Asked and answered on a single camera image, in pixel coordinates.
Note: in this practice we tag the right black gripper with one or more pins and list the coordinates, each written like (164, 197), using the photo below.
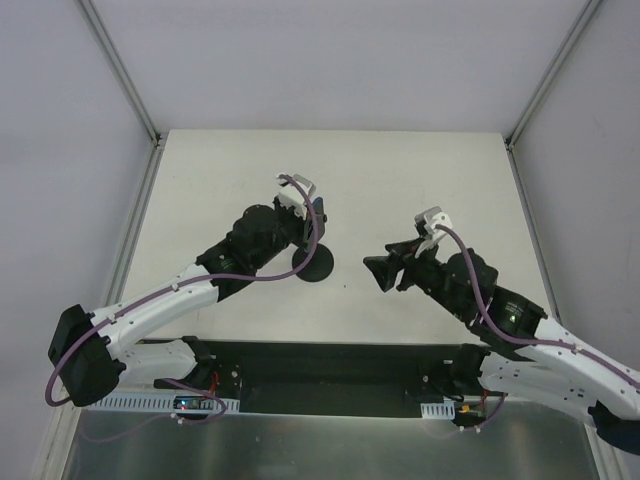
(405, 267)

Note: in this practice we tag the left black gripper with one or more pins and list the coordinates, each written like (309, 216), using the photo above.
(310, 228)

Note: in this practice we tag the black phone stand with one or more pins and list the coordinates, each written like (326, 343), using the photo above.
(319, 267)

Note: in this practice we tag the blue cased smartphone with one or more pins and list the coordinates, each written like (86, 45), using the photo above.
(319, 211)

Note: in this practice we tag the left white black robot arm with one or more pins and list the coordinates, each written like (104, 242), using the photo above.
(92, 353)

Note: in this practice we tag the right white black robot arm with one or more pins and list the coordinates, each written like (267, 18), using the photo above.
(522, 351)

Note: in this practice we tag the right orange connector board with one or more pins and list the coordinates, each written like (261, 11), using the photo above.
(472, 410)

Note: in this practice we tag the left green lit circuit board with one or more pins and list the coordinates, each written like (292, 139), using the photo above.
(193, 403)

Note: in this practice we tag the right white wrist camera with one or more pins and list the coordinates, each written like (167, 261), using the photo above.
(426, 224)

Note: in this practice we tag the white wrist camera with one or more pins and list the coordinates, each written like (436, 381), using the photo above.
(292, 191)
(426, 224)

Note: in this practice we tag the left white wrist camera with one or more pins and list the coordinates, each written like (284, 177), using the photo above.
(292, 191)

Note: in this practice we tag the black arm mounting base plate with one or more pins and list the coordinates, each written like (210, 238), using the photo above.
(337, 379)

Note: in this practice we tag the right white slotted cable duct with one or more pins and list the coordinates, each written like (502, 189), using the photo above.
(445, 410)

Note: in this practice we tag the white slotted cable duct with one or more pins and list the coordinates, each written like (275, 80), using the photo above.
(445, 410)
(137, 402)

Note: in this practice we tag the left white slotted cable duct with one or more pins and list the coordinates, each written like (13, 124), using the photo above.
(137, 402)

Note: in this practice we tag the right aluminium frame post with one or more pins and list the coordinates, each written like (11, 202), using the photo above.
(566, 48)

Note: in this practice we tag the aluminium frame post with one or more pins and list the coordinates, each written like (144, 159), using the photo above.
(566, 48)
(106, 45)

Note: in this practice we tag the left aluminium frame post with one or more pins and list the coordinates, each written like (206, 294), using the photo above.
(106, 45)

